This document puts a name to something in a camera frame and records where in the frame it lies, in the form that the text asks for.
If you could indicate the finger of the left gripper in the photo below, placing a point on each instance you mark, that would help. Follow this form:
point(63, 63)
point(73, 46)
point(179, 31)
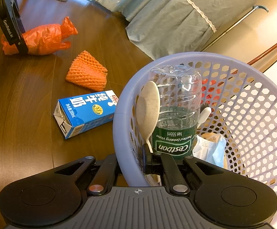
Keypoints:
point(11, 25)

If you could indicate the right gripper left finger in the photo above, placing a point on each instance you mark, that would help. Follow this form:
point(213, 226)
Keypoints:
point(105, 177)

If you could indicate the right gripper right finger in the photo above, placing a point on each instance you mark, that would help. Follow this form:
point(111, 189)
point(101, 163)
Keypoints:
point(165, 166)

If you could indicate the orange plastic bag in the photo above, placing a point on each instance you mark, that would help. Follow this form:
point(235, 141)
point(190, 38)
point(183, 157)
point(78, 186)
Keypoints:
point(43, 39)

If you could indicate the beige plastic spoon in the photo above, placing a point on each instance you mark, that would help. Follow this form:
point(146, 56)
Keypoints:
point(147, 111)

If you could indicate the blue surgical face mask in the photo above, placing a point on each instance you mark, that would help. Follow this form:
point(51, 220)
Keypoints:
point(210, 152)

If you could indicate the white brush handle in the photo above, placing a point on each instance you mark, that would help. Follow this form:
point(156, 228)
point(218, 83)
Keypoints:
point(205, 111)

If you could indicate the blue milk carton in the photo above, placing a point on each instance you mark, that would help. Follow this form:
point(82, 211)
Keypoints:
point(77, 114)

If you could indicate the clear plastic water bottle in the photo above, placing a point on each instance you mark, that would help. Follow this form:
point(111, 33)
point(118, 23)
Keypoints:
point(180, 89)

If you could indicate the orange foam fruit net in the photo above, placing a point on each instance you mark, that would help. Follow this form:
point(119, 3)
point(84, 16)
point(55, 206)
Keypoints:
point(87, 72)

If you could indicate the lavender plastic mesh basket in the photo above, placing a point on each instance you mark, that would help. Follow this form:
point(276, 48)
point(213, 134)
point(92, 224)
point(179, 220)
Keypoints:
point(244, 109)

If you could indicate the brown paper wrapper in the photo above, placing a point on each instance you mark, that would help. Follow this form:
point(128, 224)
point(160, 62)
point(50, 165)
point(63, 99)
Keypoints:
point(212, 137)

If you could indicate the red broom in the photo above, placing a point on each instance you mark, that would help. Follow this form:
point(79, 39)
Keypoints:
point(269, 50)

